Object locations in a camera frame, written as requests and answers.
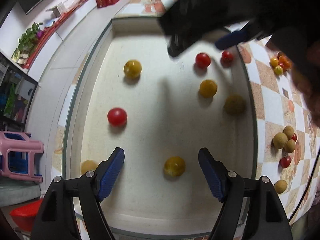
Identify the small white box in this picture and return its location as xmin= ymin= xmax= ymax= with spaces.
xmin=46 ymin=2 xmax=68 ymax=17

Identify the person's right forearm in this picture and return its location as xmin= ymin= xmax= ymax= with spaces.
xmin=291 ymin=40 xmax=320 ymax=123

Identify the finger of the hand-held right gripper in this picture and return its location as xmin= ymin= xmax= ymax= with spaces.
xmin=215 ymin=21 xmax=272 ymax=51
xmin=159 ymin=0 xmax=240 ymax=58

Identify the green potted plant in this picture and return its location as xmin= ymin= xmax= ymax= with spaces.
xmin=11 ymin=22 xmax=44 ymax=60

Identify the blue plastic stool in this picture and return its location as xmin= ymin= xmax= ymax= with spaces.
xmin=4 ymin=133 xmax=32 ymax=174

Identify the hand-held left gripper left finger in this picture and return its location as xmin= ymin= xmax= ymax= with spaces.
xmin=30 ymin=147 xmax=125 ymax=240

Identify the small orange cherry tomato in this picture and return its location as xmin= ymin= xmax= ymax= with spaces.
xmin=279 ymin=55 xmax=292 ymax=70

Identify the olive brown round fruit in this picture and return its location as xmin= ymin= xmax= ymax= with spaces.
xmin=224 ymin=94 xmax=247 ymax=115

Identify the pink plastic stool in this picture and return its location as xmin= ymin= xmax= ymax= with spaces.
xmin=0 ymin=131 xmax=45 ymax=184

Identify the red plastic basin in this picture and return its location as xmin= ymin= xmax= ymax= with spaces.
xmin=10 ymin=199 xmax=43 ymax=233

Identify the grey-green cushion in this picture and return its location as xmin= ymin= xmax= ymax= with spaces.
xmin=0 ymin=177 xmax=42 ymax=207

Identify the pale yellow round fruit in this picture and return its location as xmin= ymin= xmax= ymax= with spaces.
xmin=80 ymin=159 xmax=98 ymax=174

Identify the black cable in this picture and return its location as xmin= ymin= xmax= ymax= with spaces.
xmin=289 ymin=145 xmax=320 ymax=227

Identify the white rectangular tray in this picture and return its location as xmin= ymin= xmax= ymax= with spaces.
xmin=61 ymin=17 xmax=258 ymax=238

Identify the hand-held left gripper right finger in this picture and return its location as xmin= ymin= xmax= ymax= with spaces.
xmin=198 ymin=147 xmax=293 ymax=240

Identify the brown longan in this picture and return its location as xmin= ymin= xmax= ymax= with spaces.
xmin=284 ymin=139 xmax=297 ymax=153
xmin=283 ymin=126 xmax=295 ymax=139
xmin=273 ymin=132 xmax=288 ymax=149
xmin=274 ymin=179 xmax=288 ymax=194

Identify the glass fish tank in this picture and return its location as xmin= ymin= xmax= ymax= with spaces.
xmin=0 ymin=55 xmax=40 ymax=130

